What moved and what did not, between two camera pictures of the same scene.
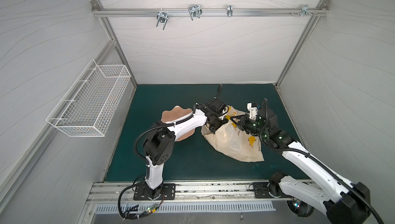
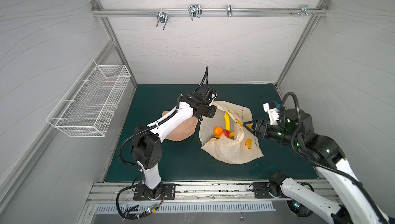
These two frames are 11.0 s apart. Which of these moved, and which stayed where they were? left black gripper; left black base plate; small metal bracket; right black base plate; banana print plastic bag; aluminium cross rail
Moved: left black gripper; banana print plastic bag
Stayed: small metal bracket; aluminium cross rail; right black base plate; left black base plate
